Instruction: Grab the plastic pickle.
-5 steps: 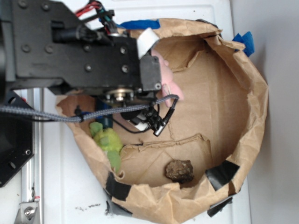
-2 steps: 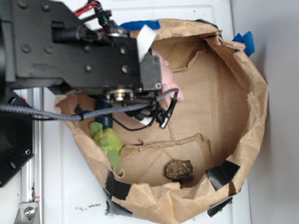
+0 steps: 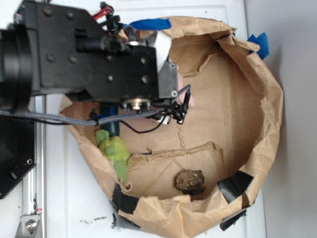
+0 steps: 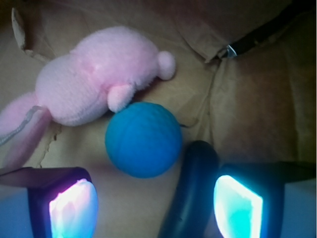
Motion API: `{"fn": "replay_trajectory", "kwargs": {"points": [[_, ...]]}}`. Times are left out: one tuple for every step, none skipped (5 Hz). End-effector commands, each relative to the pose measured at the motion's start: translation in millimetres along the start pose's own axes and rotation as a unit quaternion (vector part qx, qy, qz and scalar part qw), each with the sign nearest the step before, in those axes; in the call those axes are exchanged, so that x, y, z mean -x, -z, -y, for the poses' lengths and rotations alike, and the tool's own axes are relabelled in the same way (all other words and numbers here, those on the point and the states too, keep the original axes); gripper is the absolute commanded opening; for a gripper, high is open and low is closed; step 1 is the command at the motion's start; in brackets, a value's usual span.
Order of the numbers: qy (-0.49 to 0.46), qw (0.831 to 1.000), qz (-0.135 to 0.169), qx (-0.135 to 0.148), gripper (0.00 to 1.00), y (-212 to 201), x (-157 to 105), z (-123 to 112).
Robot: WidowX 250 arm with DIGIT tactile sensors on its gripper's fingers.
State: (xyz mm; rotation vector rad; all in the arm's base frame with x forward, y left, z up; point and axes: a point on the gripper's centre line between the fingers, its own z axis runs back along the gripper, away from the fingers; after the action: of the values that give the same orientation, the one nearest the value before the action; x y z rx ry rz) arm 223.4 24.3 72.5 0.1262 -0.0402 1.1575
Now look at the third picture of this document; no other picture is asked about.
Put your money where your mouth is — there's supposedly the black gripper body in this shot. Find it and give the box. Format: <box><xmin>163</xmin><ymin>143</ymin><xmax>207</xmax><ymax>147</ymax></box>
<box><xmin>66</xmin><ymin>31</ymin><xmax>178</xmax><ymax>110</ymax></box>

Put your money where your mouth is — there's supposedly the dark green plastic pickle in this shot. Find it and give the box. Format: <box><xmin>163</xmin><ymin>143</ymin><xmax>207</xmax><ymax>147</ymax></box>
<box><xmin>100</xmin><ymin>105</ymin><xmax>120</xmax><ymax>137</ymax></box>

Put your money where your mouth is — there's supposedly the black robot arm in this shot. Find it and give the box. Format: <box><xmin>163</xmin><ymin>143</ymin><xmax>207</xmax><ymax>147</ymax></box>
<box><xmin>0</xmin><ymin>0</ymin><xmax>178</xmax><ymax>113</ymax></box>

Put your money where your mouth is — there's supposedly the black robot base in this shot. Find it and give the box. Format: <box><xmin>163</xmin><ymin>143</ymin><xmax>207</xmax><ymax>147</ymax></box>
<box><xmin>0</xmin><ymin>119</ymin><xmax>35</xmax><ymax>199</ymax></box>

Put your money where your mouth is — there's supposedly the pink plush bunny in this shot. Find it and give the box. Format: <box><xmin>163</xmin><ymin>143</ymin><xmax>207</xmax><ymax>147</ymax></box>
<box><xmin>169</xmin><ymin>57</ymin><xmax>196</xmax><ymax>108</ymax></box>

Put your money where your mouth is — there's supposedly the green plush toy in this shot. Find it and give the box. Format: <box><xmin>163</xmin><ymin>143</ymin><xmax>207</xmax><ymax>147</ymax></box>
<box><xmin>95</xmin><ymin>129</ymin><xmax>131</xmax><ymax>184</ymax></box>

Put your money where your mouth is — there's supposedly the brown paper bag bin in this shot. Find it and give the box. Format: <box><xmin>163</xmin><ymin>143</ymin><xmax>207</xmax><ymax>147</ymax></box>
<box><xmin>68</xmin><ymin>16</ymin><xmax>283</xmax><ymax>238</ymax></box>

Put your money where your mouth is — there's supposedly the brown rock lump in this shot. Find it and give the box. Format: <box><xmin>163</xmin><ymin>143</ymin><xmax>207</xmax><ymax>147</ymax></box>
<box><xmin>175</xmin><ymin>170</ymin><xmax>206</xmax><ymax>195</ymax></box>

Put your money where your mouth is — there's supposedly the aluminium rail frame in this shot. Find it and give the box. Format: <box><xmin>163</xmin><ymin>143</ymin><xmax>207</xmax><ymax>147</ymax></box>
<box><xmin>14</xmin><ymin>96</ymin><xmax>47</xmax><ymax>238</ymax></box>

